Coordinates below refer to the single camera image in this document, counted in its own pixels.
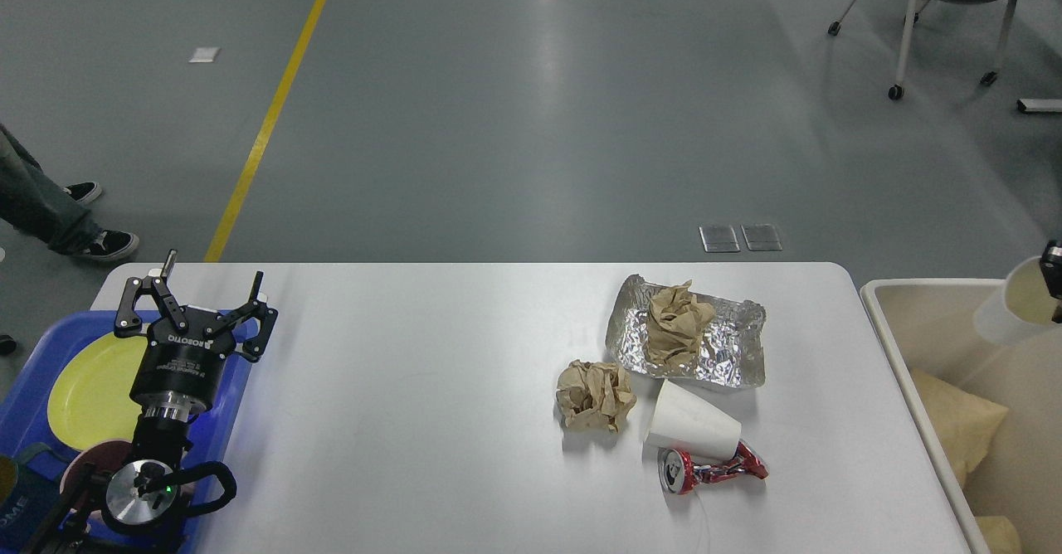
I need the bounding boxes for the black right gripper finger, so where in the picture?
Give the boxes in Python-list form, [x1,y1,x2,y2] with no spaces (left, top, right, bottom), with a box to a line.
[1040,240,1062,324]

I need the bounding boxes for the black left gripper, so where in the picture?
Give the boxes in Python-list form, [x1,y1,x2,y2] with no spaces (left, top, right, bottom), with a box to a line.
[114,249,280,418]

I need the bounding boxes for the white paper cup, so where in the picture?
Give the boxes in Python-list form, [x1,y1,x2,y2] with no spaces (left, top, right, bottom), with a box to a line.
[972,258,1061,346]
[643,380,741,462]

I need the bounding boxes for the yellow plastic plate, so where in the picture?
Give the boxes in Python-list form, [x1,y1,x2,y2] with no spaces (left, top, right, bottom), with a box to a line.
[46,333,147,451]

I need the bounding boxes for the pink mug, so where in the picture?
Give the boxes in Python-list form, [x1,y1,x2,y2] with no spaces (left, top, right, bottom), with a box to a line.
[59,439,200,530]

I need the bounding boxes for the brown paper bag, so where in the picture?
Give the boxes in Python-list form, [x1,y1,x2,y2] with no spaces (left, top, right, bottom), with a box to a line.
[909,368,1010,488]

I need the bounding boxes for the dark teal mug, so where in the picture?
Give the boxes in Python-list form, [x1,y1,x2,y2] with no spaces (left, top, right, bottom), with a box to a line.
[1,442,70,553]

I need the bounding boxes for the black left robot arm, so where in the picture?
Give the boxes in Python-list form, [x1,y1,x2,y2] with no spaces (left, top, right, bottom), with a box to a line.
[22,250,280,553]

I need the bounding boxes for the black and white shoe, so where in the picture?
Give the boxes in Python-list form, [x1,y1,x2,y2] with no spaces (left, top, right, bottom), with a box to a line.
[75,230,140,263]
[63,181,104,205]

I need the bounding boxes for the beige plastic bin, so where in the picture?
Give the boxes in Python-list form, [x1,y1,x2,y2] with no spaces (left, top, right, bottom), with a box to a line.
[860,279,1061,553]

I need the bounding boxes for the white bar on floor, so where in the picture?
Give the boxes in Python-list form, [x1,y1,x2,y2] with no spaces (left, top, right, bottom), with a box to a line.
[1016,98,1062,114]

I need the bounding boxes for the blue plastic tray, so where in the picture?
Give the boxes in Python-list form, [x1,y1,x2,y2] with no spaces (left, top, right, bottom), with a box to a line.
[0,309,258,554]

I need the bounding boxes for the white floor marker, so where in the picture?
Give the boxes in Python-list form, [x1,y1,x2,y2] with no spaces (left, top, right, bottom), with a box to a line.
[188,46,221,64]

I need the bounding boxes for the right metal floor plate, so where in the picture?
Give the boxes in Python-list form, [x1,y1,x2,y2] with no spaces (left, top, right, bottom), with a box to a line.
[741,224,784,252]

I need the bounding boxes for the metal floor plate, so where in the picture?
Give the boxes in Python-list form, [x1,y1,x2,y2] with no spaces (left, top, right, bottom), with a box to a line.
[741,224,784,252]
[699,225,741,253]

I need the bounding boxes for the crumpled aluminium foil sheet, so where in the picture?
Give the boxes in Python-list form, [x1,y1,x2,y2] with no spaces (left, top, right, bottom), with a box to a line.
[606,275,767,391]

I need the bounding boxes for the left metal floor plate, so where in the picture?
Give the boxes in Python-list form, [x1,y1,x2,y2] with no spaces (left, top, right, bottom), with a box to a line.
[699,225,741,253]

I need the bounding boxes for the crumpled brown paper on foil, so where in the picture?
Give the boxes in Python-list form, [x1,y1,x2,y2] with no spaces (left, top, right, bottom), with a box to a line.
[647,279,717,369]

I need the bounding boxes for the tipped white paper cup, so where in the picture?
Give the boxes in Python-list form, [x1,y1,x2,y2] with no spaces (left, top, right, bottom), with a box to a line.
[643,380,741,462]

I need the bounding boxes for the crumpled brown paper ball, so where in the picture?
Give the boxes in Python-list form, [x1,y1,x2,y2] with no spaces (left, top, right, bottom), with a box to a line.
[555,360,637,433]

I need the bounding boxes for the crushed red soda can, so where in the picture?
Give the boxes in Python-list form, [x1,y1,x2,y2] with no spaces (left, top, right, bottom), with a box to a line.
[657,440,769,496]

